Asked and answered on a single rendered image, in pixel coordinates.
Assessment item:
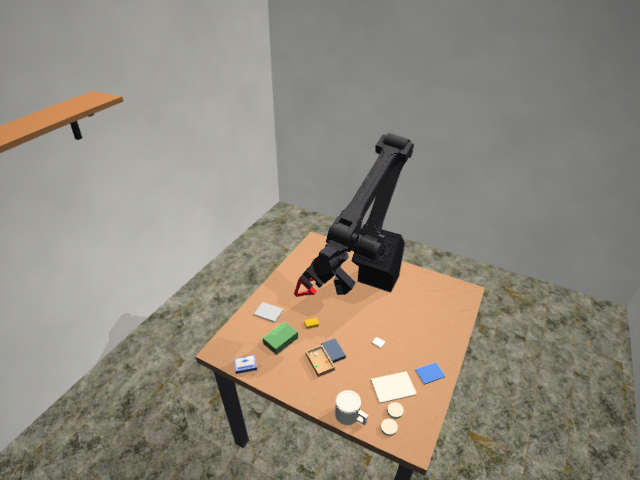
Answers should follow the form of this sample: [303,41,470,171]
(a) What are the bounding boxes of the grey mug with white handle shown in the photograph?
[335,390,368,425]

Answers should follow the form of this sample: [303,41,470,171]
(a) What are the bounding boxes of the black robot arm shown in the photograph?
[313,133,414,295]

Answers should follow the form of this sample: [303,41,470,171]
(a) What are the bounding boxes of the cream round disc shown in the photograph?
[381,419,398,436]
[387,402,404,419]

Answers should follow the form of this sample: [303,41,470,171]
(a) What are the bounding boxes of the blue flat square pad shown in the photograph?
[415,363,446,385]

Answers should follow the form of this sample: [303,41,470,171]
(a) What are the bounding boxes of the wooden ball-in-hole puzzle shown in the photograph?
[306,345,335,377]

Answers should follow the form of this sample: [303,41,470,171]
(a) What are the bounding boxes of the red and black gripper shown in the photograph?
[294,260,324,297]

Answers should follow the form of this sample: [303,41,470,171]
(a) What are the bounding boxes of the yellow block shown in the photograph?
[304,318,319,329]

